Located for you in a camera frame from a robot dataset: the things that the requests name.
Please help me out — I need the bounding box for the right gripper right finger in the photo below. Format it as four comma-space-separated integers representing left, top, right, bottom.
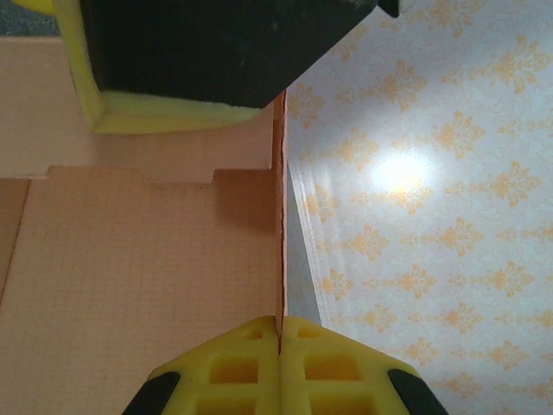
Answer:
278, 315, 451, 415

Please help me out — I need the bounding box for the salmon pink paper box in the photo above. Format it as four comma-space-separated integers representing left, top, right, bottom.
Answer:
0, 36, 289, 415

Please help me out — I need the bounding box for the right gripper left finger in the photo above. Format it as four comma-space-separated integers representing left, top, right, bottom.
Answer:
123, 315, 282, 415

